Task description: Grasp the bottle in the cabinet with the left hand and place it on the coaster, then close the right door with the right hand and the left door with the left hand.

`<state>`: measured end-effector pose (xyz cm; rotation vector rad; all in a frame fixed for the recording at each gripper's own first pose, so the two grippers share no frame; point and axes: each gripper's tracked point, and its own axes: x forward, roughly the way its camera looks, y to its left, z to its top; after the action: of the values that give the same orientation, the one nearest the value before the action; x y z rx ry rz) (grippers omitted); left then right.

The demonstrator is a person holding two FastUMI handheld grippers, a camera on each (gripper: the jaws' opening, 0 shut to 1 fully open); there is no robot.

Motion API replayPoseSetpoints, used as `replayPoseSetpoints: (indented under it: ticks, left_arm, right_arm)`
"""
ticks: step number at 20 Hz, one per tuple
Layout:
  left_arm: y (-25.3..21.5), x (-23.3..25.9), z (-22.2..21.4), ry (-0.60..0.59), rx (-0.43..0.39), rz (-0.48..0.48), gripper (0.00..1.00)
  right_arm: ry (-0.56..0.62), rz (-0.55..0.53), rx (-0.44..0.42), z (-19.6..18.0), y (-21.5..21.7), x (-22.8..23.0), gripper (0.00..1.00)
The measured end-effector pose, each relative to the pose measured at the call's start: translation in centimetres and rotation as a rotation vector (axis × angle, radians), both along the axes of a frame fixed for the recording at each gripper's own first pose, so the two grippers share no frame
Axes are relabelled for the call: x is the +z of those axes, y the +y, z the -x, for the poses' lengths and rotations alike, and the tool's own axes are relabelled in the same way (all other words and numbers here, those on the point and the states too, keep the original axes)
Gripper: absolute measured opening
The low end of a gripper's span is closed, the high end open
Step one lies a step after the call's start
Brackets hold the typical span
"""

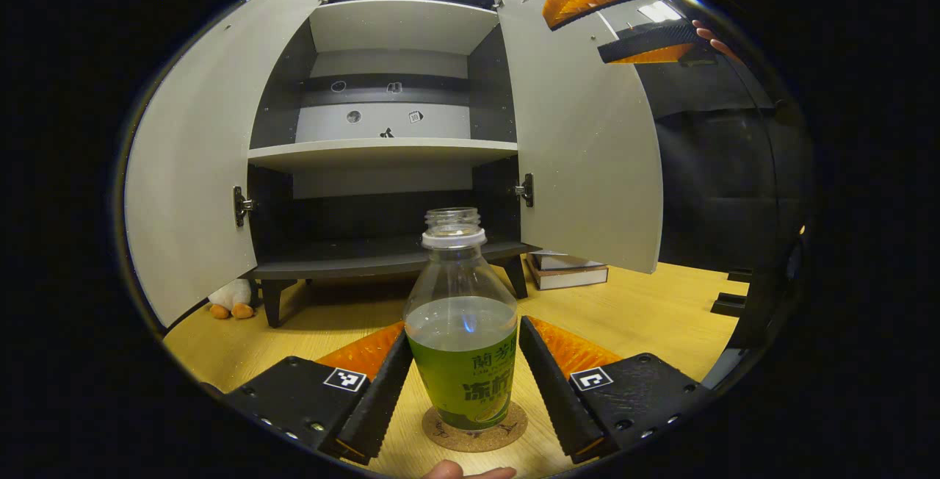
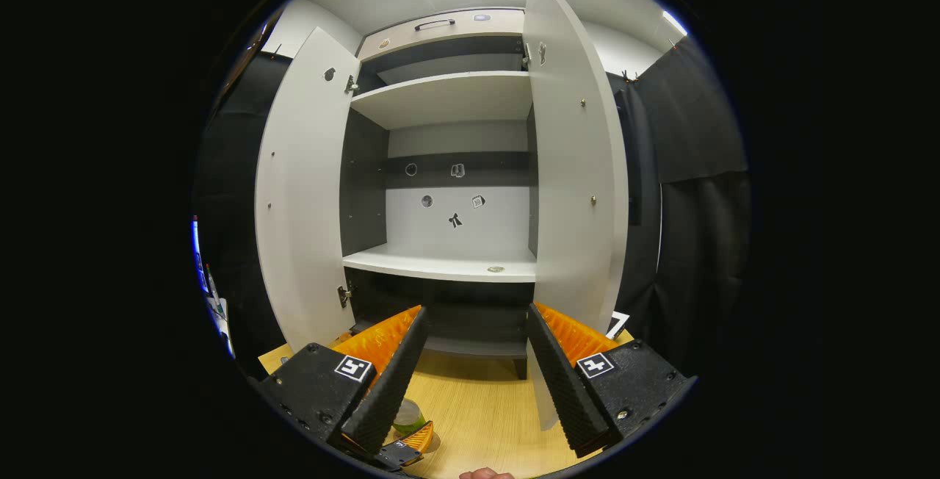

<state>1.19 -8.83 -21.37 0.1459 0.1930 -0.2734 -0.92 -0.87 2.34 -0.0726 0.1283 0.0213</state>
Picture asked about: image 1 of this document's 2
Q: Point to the grey cabinet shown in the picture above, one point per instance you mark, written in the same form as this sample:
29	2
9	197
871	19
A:
382	152

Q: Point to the round cork coaster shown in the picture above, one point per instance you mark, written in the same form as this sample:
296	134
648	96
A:
514	431

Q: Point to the green label plastic bottle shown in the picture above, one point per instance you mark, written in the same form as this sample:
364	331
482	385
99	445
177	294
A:
459	332

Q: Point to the white plush toy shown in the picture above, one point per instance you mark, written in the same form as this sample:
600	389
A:
231	294

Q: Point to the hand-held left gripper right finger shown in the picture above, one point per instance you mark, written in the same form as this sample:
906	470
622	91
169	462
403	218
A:
551	391

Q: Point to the black stepped object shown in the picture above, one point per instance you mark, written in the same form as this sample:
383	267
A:
731	306

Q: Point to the light grey cabinet door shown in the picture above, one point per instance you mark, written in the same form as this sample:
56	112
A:
198	156
580	141

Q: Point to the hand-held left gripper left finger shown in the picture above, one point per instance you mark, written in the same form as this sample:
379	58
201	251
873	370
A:
382	405

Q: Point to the small dark cover book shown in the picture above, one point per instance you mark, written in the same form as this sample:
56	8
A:
558	260

